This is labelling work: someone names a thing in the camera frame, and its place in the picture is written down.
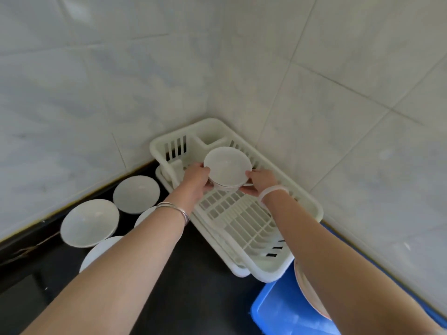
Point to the person's left hand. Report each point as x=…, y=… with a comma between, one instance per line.
x=194, y=179

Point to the person's right hand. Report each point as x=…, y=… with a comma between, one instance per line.
x=263, y=180

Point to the person's left thumb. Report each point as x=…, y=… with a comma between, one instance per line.
x=203, y=167

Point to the person's right thumb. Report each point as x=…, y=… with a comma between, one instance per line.
x=251, y=174

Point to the small white bowl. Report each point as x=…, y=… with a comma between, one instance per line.
x=227, y=167

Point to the person's left forearm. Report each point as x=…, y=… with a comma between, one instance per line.
x=132, y=261

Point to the person's right forearm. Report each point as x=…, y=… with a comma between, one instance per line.
x=335, y=275

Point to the white plastic dish rack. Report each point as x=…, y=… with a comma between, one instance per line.
x=241, y=219

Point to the silver bangle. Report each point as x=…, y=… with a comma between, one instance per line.
x=178, y=210

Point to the white drip tray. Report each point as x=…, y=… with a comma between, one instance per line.
x=223, y=254

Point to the white plate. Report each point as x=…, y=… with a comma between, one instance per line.
x=307, y=293

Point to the blue plastic basin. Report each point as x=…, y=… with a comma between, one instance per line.
x=279, y=310

